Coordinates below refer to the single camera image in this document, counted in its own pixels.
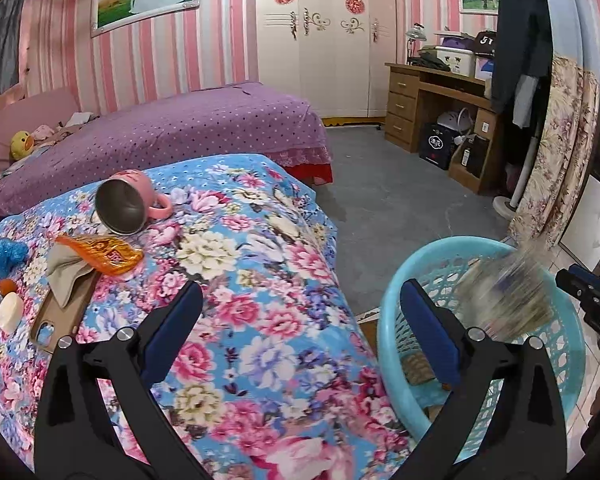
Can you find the pink plush toy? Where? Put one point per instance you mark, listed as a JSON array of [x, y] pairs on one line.
[[42, 132]]

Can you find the white wardrobe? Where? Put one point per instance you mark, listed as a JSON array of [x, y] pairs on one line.
[[330, 70]]

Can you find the dark bag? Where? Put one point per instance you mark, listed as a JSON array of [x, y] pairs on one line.
[[430, 61]]

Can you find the brown cardboard box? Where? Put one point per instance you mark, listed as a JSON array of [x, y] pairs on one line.
[[472, 157]]

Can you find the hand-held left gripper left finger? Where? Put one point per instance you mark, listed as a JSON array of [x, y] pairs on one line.
[[172, 327]]

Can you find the patterned cloth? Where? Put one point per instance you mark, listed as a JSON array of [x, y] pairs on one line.
[[505, 295]]

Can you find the white storage box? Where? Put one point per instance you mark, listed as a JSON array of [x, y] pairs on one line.
[[455, 60]]

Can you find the yellow duck plush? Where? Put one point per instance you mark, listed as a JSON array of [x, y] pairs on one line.
[[21, 145]]

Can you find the desk lamp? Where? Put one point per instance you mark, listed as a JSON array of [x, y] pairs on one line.
[[415, 37]]

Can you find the light blue plastic basket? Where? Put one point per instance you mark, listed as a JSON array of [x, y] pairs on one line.
[[395, 340]]

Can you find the white round block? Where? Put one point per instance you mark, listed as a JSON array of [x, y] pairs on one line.
[[10, 312]]

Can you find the white fan stand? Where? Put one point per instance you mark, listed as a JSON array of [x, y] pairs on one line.
[[510, 205]]

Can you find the floral curtain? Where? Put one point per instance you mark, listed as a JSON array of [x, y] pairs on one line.
[[555, 160]]

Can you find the black cap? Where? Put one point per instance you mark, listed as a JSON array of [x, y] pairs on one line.
[[485, 44]]

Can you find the purple dotted bed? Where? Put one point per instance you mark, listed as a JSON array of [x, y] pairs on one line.
[[180, 130]]

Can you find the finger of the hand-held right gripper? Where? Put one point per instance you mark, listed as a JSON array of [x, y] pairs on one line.
[[597, 276], [577, 287]]

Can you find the pink metal mug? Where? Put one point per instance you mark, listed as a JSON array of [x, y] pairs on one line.
[[122, 205]]

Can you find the purple box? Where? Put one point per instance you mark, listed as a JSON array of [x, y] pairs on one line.
[[457, 39]]

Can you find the beige cloth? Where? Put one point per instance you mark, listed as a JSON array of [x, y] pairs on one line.
[[67, 275]]

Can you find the folded clothes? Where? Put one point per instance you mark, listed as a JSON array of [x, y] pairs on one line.
[[77, 119]]

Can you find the small orange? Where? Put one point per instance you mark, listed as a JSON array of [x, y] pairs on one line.
[[8, 287]]

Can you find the brown phone case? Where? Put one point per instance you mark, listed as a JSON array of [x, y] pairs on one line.
[[62, 322]]

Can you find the blue plastic bag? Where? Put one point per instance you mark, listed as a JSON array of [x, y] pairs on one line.
[[6, 257]]

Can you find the floral blanket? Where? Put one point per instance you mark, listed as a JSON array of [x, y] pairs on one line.
[[260, 285]]

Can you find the dark hanging coat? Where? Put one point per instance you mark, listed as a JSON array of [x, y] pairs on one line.
[[522, 35]]

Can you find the white helmet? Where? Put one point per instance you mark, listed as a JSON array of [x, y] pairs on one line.
[[455, 120]]

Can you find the orange snack wrapper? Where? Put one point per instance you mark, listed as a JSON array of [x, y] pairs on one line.
[[105, 256]]

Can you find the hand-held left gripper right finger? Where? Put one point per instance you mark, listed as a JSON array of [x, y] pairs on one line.
[[430, 335]]

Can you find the black cardboard box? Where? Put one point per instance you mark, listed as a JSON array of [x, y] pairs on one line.
[[437, 146]]

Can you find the wooden desk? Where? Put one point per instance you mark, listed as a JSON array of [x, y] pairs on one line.
[[402, 105]]

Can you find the pink covered headboard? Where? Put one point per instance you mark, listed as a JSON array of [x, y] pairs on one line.
[[25, 115]]

